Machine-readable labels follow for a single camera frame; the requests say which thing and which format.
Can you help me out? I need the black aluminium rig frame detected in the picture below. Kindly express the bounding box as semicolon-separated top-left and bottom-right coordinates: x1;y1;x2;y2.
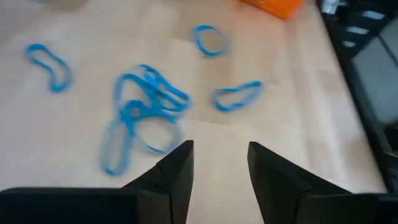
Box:
317;0;398;194

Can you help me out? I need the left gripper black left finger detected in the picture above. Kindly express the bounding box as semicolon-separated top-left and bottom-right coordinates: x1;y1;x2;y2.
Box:
121;139;195;224

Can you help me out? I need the orange plastic mesh basket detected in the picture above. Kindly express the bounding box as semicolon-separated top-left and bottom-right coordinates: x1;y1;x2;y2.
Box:
241;0;307;21

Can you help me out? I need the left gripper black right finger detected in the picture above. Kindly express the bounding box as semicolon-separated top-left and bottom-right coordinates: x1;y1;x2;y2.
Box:
248;141;352;224

